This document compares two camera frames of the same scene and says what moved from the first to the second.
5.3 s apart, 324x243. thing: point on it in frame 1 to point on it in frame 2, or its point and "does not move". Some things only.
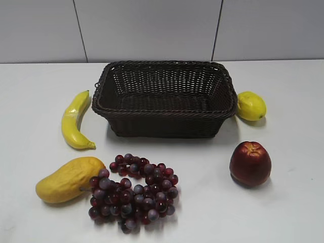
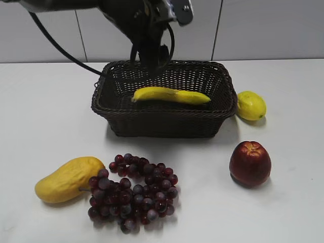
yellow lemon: [251, 106] does not move
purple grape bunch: [130, 206] does not move
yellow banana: [70, 123] to [169, 95]
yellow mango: [65, 183] does not move
